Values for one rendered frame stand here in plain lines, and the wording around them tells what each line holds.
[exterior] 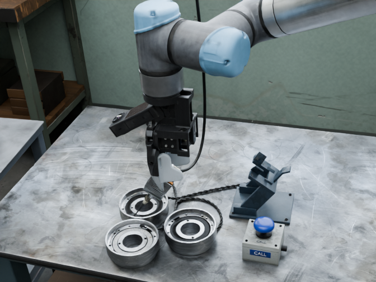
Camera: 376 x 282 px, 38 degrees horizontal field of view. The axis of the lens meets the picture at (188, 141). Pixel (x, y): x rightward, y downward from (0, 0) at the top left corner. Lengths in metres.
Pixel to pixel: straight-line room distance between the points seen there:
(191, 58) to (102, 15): 2.02
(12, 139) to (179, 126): 0.91
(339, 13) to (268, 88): 1.90
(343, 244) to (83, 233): 0.53
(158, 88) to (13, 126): 1.00
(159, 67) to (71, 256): 0.44
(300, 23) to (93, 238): 0.60
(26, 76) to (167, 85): 1.69
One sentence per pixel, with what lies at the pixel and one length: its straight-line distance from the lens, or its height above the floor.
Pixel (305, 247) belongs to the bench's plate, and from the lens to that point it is 1.12.
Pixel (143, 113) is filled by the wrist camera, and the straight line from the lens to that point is 0.98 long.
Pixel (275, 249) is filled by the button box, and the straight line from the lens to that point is 1.05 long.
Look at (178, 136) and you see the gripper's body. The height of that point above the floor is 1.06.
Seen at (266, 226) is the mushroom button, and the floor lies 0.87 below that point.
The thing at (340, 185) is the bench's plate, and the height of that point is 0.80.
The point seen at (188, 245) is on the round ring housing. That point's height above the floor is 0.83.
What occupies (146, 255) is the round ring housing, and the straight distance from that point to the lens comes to 1.07.
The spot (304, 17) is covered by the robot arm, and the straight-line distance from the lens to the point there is 0.87.
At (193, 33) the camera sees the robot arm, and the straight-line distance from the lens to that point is 0.85.
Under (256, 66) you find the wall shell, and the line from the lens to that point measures 2.69.
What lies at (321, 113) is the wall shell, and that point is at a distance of 2.76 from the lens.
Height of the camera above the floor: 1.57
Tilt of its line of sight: 33 degrees down
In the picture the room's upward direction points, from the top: 4 degrees counter-clockwise
